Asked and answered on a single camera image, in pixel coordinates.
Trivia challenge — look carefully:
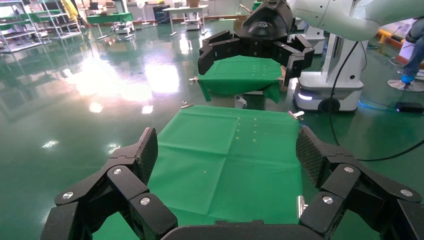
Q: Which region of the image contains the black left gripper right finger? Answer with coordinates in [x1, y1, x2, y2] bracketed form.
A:
[294, 125, 424, 240]

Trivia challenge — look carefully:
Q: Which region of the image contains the white long table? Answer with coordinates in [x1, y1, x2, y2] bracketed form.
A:
[161, 4, 210, 37]

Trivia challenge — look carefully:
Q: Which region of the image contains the person in blue jeans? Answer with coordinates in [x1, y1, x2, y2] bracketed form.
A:
[401, 18, 424, 84]

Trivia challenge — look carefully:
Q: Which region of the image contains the green cloth on neighbouring table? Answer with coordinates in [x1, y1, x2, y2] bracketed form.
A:
[197, 55, 283, 104]

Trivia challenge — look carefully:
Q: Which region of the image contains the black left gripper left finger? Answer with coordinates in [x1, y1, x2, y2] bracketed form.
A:
[39, 127, 178, 240]

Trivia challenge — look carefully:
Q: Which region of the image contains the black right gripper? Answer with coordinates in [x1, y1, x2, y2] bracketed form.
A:
[197, 0, 316, 88]

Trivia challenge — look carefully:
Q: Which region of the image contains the small metal storage rack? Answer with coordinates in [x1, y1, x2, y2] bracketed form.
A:
[39, 0, 83, 41]

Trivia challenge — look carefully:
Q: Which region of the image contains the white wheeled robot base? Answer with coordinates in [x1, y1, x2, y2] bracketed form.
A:
[293, 33, 365, 114]

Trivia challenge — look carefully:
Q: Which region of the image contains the black box on floor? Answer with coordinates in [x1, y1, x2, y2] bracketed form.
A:
[394, 101, 424, 115]

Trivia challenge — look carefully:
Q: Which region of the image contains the black hanging cable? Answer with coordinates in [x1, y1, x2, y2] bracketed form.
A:
[328, 41, 424, 163]

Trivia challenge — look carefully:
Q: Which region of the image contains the orange floor barrier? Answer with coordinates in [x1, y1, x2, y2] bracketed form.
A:
[375, 29, 407, 49]

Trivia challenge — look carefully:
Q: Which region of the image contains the black bin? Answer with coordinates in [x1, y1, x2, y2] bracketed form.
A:
[152, 4, 171, 25]

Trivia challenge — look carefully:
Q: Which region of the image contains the round stool base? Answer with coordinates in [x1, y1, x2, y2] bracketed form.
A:
[387, 78, 424, 93]

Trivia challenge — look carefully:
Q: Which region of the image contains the green covered long table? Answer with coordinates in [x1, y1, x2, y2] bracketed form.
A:
[86, 12, 134, 26]

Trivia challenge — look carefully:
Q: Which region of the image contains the large metal storage rack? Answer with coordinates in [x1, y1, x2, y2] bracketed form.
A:
[0, 0, 44, 54]

